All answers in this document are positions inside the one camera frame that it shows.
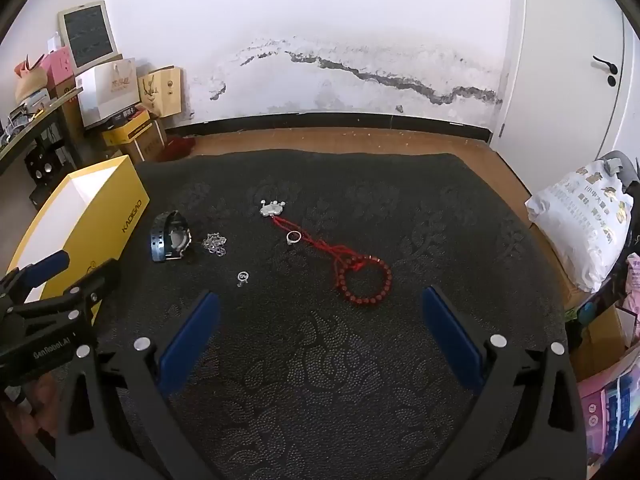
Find cardboard box with clutter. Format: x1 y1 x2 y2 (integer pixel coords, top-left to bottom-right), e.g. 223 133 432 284
567 280 640 381

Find black door handle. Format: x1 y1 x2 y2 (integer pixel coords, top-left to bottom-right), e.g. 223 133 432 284
592 55 620 89

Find white gift bag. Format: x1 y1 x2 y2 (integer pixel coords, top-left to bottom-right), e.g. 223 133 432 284
75 57 141 128

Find black speaker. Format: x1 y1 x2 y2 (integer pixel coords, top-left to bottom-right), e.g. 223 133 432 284
24 142 68 183

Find black desk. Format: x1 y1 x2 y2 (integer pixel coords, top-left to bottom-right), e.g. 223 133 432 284
0 87 86 201

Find silver lock pendant red cord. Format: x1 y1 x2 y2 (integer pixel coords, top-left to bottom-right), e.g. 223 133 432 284
259 199 363 275

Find beige gift bag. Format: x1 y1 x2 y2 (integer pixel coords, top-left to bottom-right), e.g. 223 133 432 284
138 66 183 118

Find pink box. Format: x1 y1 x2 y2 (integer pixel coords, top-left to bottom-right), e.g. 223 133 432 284
40 46 77 97

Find brown cardboard box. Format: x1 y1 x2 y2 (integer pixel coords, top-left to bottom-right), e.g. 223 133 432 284
120 119 168 163

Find white framed board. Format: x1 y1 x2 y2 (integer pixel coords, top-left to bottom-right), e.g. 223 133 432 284
57 1 120 72

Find black wristwatch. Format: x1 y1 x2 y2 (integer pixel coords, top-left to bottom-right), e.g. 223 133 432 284
149 210 194 263

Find white printed sack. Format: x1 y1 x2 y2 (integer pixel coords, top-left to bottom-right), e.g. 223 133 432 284
525 160 635 293

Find red bead bracelet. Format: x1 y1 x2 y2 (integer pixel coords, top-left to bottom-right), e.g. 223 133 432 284
336 255 393 307

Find silver chain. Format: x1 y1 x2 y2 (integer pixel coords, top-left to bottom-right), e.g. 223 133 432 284
201 232 228 257

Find pink packets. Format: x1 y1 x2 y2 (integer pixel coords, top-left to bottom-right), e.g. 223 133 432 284
577 252 640 466

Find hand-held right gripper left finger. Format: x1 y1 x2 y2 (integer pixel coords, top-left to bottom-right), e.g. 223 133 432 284
55 290 221 480

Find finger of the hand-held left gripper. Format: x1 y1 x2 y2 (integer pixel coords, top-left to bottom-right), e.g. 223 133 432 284
0 251 71 308
10 262 121 333

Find yellow and black box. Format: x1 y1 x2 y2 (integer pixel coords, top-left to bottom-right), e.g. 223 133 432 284
101 109 152 147

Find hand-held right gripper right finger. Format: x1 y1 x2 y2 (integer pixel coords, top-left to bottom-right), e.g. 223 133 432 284
421 285 587 480

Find yellow cardboard box white inside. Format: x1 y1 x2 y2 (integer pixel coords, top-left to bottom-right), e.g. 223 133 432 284
0 155 151 323

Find red cloth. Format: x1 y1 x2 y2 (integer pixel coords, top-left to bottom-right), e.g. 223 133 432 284
159 135 196 162

